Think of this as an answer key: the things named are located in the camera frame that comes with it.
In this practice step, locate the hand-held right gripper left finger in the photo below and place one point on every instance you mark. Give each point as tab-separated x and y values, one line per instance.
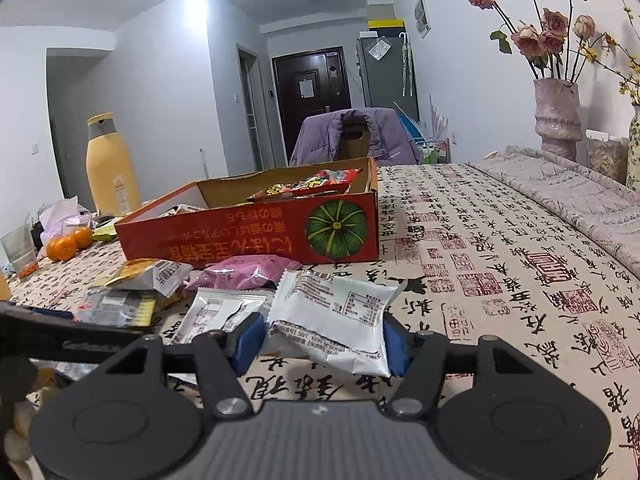
247	342

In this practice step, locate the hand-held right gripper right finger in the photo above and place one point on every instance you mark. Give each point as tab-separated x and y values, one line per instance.
397	347

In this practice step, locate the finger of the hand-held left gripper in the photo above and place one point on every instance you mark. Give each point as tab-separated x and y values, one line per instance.
45	311

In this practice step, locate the pink snack packet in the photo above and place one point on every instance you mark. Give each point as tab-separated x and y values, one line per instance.
240	272

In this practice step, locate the red cardboard box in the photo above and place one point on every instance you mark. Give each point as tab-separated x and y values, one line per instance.
225	240

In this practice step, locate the clear drinking glass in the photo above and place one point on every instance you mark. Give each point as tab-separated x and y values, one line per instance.
20	255

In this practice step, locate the orange mandarin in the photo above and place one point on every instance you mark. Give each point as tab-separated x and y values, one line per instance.
82	237
61	249

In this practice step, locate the yellow gold snack packet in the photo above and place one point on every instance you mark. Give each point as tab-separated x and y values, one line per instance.
150	275

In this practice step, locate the green white snack packet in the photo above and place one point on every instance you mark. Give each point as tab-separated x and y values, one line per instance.
105	232

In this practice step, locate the white plastic bag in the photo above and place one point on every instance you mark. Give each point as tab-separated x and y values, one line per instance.
60	210

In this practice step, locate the yellow thermos bottle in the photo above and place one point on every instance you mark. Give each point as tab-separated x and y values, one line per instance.
112	170

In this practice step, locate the red yellow snack packet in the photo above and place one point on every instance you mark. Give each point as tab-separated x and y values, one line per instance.
310	182

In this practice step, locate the white pole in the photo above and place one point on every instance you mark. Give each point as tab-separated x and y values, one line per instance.
204	165

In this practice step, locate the brown wooden chair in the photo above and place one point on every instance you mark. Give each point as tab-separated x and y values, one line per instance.
354	147

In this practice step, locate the purple padded jacket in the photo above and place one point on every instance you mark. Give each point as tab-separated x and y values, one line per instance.
320	140

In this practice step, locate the blue board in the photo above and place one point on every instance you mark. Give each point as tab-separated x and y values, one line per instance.
409	122

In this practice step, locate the folded pink patterned cloth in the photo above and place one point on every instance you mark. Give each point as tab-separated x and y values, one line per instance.
565	195

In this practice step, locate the grey interior door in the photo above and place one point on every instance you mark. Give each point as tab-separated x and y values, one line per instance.
250	115

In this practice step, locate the dark brown entry door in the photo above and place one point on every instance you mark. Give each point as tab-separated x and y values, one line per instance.
290	110

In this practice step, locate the grey refrigerator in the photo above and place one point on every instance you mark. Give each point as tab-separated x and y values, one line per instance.
385	85

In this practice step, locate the pink ceramic vase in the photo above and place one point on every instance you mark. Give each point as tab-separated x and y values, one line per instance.
557	120

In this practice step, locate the clear storage jar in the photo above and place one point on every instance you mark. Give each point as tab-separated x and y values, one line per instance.
607	160

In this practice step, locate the folded white umbrella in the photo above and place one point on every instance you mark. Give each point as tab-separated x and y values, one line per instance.
406	65

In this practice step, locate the clear plastic bag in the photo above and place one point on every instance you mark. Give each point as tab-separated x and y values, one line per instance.
379	49

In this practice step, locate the floral patterned vase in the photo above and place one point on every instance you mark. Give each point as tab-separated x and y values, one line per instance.
635	150

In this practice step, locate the yellow black box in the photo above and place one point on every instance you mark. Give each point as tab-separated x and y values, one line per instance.
387	24

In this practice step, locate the dried pink rose bouquet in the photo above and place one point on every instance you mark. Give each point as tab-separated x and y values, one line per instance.
530	40

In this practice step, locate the yellow flower branches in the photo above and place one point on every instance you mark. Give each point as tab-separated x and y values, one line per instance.
634	67

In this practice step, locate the white wall panel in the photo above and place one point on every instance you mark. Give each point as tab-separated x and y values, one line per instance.
422	16

